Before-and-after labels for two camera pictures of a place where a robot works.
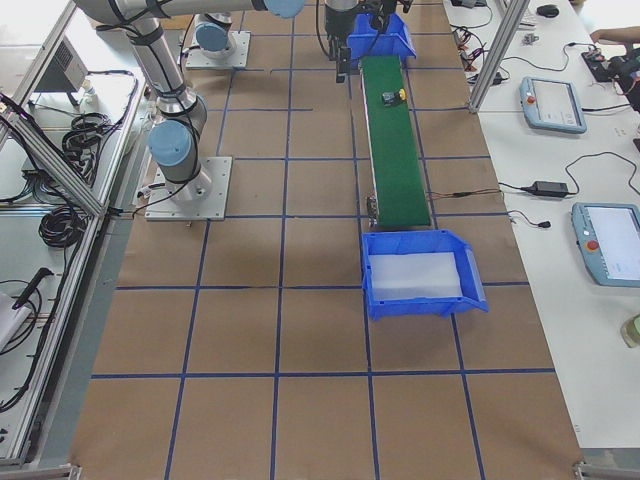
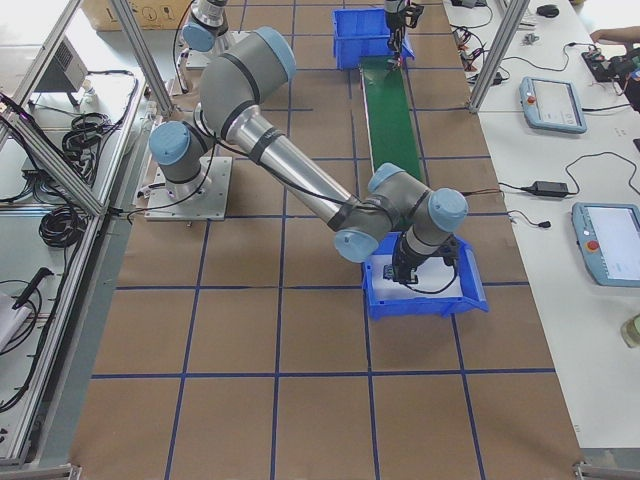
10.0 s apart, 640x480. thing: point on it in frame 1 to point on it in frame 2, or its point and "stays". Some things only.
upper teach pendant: [552, 104] stays
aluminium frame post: [501, 49] stays
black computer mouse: [548, 10] stays
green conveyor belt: [398, 192] stays
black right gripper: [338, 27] to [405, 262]
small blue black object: [392, 98] to [388, 271]
